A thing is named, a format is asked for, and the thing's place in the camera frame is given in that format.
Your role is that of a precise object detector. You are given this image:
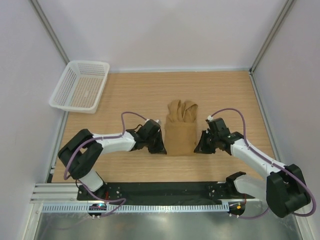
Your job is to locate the tan ribbed tank top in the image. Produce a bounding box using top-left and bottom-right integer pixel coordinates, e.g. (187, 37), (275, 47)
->
(164, 99), (198, 156)

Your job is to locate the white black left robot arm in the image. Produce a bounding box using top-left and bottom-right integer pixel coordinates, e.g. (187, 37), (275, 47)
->
(57, 119), (167, 200)

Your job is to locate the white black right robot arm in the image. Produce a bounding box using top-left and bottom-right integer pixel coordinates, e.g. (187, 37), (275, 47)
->
(194, 116), (317, 218)

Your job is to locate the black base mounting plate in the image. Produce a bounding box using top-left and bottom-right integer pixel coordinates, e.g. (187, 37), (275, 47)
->
(94, 181), (254, 206)

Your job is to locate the white perforated plastic basket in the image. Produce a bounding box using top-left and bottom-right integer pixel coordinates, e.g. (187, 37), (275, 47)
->
(49, 60), (110, 114)

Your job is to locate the slotted grey cable duct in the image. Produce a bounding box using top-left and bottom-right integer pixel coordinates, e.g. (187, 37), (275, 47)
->
(41, 202), (230, 214)

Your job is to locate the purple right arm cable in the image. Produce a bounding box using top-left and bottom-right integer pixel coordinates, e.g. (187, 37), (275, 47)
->
(206, 107), (315, 220)

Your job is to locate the aluminium frame rail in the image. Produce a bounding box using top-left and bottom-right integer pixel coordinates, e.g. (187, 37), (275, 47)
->
(29, 182), (81, 205)

